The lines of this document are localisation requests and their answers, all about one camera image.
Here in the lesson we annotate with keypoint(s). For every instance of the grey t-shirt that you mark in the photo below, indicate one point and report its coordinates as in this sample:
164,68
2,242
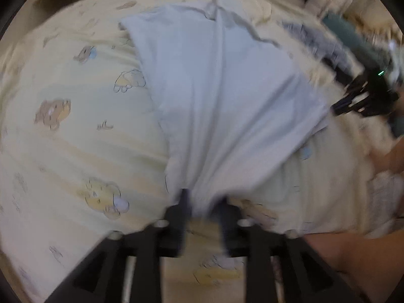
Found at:
318,44

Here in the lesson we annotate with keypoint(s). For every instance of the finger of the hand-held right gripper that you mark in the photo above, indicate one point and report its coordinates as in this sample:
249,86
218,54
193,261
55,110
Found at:
356,86
348,105

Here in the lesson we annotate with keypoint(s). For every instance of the person's patterned pajamas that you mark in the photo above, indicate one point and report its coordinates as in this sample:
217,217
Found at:
388,202

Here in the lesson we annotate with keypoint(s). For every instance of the white cartoon print t-shirt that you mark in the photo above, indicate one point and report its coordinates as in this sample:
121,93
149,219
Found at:
227,101

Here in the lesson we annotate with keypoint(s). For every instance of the teal bed rail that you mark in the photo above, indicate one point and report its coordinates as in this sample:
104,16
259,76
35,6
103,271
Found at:
347,34

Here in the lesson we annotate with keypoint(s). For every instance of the person's leg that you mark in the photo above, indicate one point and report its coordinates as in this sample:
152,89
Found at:
356,265

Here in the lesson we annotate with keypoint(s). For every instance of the person's right forearm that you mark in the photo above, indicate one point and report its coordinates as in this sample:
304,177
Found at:
394,159

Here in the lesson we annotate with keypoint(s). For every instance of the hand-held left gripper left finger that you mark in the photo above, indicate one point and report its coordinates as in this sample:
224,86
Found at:
180,224

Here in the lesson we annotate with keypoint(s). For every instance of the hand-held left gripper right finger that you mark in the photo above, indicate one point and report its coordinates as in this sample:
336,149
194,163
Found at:
227,227

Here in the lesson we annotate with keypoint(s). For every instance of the yellow bear print blanket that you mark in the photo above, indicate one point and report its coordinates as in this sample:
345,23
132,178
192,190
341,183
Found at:
79,151

